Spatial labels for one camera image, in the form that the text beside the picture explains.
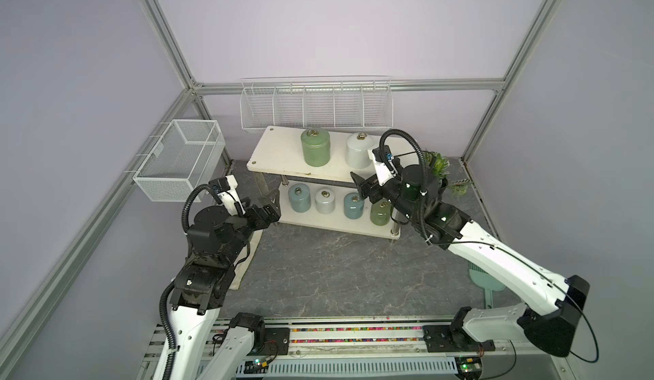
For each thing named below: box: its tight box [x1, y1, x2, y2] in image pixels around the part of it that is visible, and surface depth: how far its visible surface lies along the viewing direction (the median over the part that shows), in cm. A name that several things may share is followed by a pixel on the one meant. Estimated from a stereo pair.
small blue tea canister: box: [343, 192, 365, 219], surface depth 92 cm
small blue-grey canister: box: [287, 183, 311, 214], surface depth 94 cm
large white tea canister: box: [345, 132, 374, 169], surface depth 68 cm
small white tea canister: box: [314, 187, 336, 215], surface depth 93 cm
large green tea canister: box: [300, 127, 331, 167], surface depth 69 cm
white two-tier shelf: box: [246, 126, 402, 242], surface depth 77 cm
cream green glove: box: [229, 229, 264, 290], surface depth 88 cm
